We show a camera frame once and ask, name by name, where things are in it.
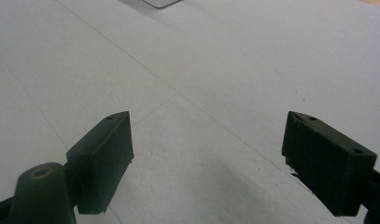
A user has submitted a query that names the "white tray with dark rim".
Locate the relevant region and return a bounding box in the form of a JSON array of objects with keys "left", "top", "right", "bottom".
[{"left": 142, "top": 0, "right": 183, "bottom": 9}]

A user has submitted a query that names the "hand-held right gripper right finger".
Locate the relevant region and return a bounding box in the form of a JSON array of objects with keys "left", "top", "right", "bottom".
[{"left": 281, "top": 110, "right": 378, "bottom": 217}]

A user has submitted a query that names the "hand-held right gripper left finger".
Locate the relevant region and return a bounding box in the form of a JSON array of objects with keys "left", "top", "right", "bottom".
[{"left": 65, "top": 110, "right": 135, "bottom": 216}]

